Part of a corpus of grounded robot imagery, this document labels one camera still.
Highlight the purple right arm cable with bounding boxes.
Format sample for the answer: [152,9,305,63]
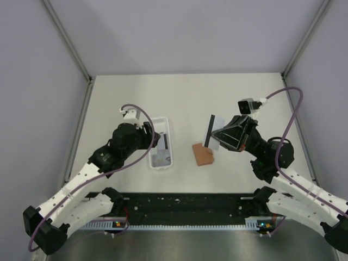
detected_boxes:
[260,86,348,218]

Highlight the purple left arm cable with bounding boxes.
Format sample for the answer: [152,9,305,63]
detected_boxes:
[29,104,161,251]

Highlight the aluminium frame post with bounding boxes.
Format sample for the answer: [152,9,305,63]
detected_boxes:
[39,0,92,83]
[281,0,334,81]

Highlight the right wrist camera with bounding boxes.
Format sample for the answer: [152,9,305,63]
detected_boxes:
[238,98,268,115]

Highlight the white plastic basket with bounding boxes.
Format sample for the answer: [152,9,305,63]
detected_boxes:
[149,117,173,170]

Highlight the tan leather card holder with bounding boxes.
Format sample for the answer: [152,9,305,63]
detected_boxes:
[192,143,214,166]

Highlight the right aluminium frame post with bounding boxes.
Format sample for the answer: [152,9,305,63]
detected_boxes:
[281,0,334,81]

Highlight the silver card with black stripe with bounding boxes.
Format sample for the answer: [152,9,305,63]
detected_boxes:
[202,114,225,151]

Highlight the grey slotted cable duct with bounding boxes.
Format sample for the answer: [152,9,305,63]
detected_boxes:
[80,218,275,232]

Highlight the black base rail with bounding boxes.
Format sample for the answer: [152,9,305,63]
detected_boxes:
[121,193,271,226]

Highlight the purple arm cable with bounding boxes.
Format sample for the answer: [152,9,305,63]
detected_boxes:
[260,86,348,218]
[29,104,161,251]

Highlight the grey card in basket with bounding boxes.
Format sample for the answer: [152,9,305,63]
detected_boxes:
[156,133,169,151]

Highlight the silver VIP card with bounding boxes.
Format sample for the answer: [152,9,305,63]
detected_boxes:
[151,150,171,167]

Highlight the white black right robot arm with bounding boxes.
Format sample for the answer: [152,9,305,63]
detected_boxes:
[210,115,347,253]

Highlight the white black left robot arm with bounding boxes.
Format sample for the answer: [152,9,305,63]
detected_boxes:
[23,121,160,255]

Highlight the left aluminium frame post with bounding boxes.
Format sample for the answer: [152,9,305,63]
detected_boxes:
[39,0,92,83]

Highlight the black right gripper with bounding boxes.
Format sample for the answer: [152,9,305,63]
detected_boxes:
[210,115,267,160]

